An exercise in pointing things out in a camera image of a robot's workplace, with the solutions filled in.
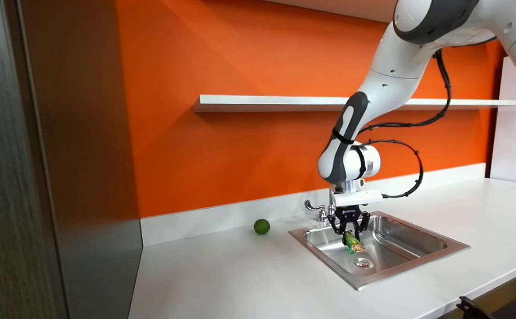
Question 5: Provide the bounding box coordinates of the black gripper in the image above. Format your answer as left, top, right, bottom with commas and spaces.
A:
326, 203, 372, 245

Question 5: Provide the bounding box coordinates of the stainless steel sink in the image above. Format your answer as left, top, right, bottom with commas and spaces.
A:
287, 210, 472, 293

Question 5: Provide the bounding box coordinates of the green lime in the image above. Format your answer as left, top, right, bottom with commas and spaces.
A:
252, 219, 273, 236

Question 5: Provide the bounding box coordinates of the white counter backsplash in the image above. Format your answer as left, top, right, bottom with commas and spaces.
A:
138, 162, 487, 249

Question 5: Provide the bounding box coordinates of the black object below counter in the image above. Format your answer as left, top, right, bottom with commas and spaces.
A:
454, 295, 495, 319

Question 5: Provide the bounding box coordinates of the dark wood cabinet panel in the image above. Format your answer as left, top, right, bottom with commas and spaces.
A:
0, 0, 145, 319

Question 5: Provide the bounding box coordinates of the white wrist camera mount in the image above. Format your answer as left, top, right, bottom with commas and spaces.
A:
326, 187, 385, 210

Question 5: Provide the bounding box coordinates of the chrome faucet with handles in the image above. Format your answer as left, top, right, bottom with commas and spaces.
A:
303, 199, 337, 227

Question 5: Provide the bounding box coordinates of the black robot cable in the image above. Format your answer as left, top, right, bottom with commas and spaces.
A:
355, 48, 454, 201

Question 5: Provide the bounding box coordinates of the white wall shelf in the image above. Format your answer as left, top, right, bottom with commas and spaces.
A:
193, 93, 516, 116

